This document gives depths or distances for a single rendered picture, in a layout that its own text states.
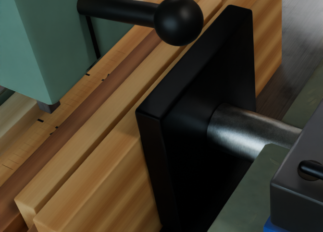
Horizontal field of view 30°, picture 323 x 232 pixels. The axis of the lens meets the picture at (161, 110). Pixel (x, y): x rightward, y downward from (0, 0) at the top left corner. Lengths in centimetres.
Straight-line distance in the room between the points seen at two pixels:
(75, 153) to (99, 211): 5
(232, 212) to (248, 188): 2
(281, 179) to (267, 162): 6
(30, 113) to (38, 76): 10
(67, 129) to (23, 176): 4
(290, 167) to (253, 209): 4
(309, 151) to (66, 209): 11
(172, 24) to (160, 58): 12
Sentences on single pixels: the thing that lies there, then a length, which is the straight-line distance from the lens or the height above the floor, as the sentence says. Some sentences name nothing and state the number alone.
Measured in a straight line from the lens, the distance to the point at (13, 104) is 36.
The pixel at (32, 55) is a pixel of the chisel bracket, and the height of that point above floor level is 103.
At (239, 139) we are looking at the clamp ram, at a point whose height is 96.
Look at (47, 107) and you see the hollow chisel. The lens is 35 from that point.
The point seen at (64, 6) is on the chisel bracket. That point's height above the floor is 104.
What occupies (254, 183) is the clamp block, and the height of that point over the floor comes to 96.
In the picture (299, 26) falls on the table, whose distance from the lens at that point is 46.
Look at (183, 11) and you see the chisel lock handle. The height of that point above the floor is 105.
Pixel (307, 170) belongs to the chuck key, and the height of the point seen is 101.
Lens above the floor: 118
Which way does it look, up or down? 44 degrees down
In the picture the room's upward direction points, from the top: 11 degrees counter-clockwise
